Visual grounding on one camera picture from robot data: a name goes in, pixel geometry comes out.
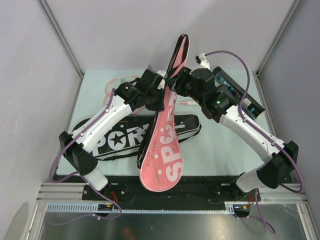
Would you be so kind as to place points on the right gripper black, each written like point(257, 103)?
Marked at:
point(183, 75)

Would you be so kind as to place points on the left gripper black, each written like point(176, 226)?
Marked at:
point(160, 106)

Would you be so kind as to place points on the red white badminton racket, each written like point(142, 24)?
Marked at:
point(115, 82)

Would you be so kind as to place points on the pink SPORT racket bag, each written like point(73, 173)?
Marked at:
point(162, 162)

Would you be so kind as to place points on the black SPORT racket bag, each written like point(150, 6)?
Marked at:
point(125, 138)

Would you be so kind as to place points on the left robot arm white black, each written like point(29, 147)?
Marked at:
point(124, 100)

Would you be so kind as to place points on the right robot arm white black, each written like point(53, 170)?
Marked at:
point(219, 104)

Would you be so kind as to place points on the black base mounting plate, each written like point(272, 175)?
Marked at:
point(121, 192)

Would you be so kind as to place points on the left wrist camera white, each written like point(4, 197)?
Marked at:
point(162, 73)

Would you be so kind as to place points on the aluminium frame rail right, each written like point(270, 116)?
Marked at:
point(288, 19)

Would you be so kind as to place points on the aluminium frame rail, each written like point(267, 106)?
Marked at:
point(288, 19)
point(54, 24)

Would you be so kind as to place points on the white slotted cable duct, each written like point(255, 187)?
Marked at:
point(104, 208)

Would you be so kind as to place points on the aluminium frame rail left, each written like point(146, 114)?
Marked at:
point(54, 24)

